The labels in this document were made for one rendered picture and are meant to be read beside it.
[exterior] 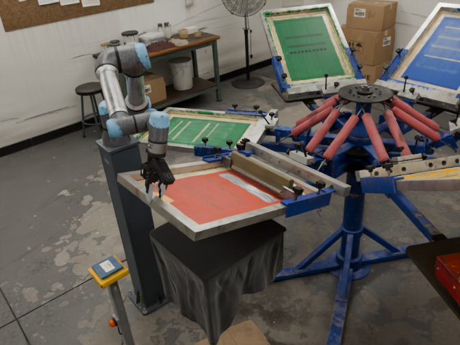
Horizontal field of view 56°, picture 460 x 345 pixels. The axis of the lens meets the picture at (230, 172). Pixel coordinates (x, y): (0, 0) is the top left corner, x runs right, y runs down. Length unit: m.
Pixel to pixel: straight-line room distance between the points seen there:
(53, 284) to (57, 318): 0.35
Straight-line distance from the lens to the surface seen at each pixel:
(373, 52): 5.96
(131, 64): 2.00
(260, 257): 2.01
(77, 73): 5.65
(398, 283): 3.25
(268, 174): 2.05
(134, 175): 1.99
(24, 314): 3.38
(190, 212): 1.76
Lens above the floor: 2.23
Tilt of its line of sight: 31 degrees down
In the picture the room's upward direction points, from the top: 4 degrees counter-clockwise
